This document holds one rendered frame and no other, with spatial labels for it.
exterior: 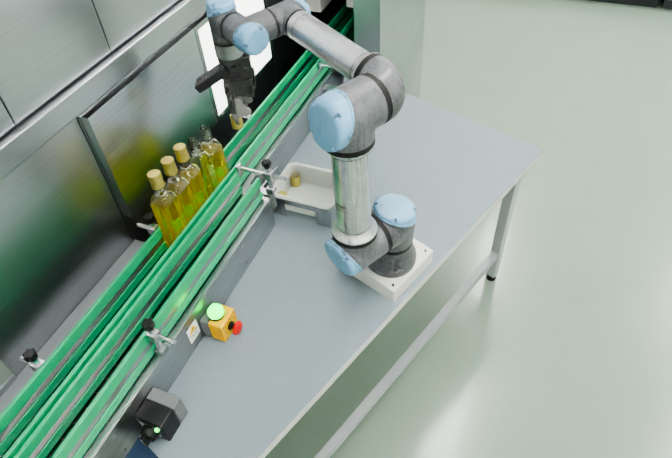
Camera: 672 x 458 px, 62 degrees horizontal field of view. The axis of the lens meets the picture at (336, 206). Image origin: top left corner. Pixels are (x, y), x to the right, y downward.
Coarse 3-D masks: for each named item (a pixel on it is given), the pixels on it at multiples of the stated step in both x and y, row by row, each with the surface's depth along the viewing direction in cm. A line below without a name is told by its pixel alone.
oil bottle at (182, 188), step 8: (168, 184) 149; (176, 184) 148; (184, 184) 150; (176, 192) 149; (184, 192) 151; (192, 192) 154; (184, 200) 152; (192, 200) 155; (184, 208) 153; (192, 208) 156; (192, 216) 157
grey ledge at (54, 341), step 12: (132, 252) 160; (120, 264) 157; (108, 276) 154; (96, 288) 151; (84, 300) 149; (72, 312) 146; (84, 312) 146; (72, 324) 143; (60, 336) 141; (48, 348) 139; (24, 372) 134; (12, 384) 132; (24, 384) 132; (0, 396) 130; (12, 396) 130; (0, 408) 128
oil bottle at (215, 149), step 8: (200, 144) 160; (208, 144) 160; (216, 144) 161; (208, 152) 160; (216, 152) 161; (216, 160) 162; (224, 160) 167; (216, 168) 164; (224, 168) 168; (224, 176) 169
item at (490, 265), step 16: (512, 192) 214; (512, 208) 222; (496, 240) 236; (496, 256) 239; (480, 272) 233; (496, 272) 251; (464, 288) 228; (448, 304) 222; (432, 320) 218; (416, 352) 210; (400, 368) 204; (384, 384) 200; (368, 400) 196; (352, 416) 192; (336, 432) 188; (336, 448) 187
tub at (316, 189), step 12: (288, 168) 189; (300, 168) 191; (312, 168) 188; (288, 180) 191; (312, 180) 192; (324, 180) 190; (276, 192) 184; (288, 192) 191; (300, 192) 190; (312, 192) 190; (324, 192) 190; (312, 204) 176; (324, 204) 186
